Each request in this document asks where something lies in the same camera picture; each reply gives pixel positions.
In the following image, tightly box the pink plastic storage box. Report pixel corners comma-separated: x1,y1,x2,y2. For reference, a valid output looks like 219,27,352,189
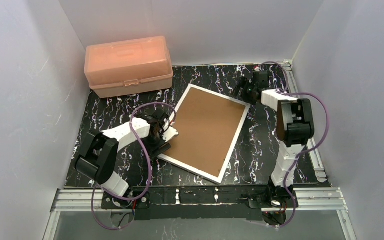
84,36,173,99

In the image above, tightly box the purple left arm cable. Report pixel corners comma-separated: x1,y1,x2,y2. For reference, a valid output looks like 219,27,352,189
90,101,177,232

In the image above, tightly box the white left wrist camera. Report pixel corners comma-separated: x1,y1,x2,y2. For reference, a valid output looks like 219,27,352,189
162,125,178,143

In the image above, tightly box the aluminium front rail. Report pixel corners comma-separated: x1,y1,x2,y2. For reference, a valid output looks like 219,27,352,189
43,187,356,240

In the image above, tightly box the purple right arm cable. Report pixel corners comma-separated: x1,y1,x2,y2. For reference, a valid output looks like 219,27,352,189
249,61,330,229

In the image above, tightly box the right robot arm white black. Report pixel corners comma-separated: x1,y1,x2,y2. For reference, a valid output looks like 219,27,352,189
232,71,314,188

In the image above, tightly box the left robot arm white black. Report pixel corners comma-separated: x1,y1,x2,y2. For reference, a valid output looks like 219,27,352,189
73,110,178,200

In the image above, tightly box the white picture frame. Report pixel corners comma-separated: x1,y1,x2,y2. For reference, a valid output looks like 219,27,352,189
158,83,251,185

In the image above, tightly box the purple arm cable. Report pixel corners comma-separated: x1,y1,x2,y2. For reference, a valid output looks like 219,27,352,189
90,101,177,232
249,61,330,229

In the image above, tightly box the brown backing board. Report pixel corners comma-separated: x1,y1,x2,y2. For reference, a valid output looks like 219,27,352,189
165,87,247,178

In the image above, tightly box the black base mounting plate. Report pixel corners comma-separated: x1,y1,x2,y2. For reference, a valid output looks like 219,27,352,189
101,184,298,224

